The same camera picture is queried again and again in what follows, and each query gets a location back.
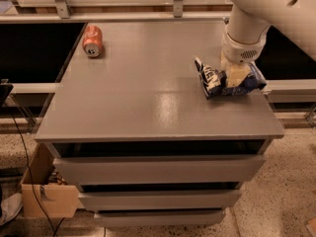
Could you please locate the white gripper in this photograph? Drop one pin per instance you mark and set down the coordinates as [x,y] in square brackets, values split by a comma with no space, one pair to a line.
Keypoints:
[241,53]

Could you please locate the blue chip bag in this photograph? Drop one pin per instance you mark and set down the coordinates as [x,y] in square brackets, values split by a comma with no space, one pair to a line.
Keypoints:
[213,81]

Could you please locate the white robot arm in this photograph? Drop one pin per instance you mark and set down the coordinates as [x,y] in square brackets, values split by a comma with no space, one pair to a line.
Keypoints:
[245,33]

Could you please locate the top grey drawer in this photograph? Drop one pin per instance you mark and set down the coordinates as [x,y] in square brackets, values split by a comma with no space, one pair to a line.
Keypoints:
[158,170]

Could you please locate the grey drawer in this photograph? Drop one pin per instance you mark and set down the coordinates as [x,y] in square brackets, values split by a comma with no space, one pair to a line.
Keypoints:
[197,199]
[159,218]
[158,170]

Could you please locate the grey drawer cabinet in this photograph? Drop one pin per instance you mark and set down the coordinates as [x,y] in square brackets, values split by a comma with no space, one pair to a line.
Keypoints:
[143,98]

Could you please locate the middle grey drawer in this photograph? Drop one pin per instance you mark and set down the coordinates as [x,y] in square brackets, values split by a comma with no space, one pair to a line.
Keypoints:
[197,199]

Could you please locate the orange soda can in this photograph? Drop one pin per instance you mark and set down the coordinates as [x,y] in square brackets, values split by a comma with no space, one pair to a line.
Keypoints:
[92,42]

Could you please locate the bottom grey drawer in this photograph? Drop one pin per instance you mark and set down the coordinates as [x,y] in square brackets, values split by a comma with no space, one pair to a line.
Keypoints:
[159,218]

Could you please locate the cardboard box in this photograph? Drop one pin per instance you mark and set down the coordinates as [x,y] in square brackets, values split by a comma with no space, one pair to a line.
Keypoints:
[41,196]

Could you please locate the white shoe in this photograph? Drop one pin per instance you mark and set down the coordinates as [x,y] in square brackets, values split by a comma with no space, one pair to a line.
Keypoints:
[10,208]

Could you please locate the metal railing frame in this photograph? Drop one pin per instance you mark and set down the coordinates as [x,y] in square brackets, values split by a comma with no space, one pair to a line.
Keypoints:
[83,11]

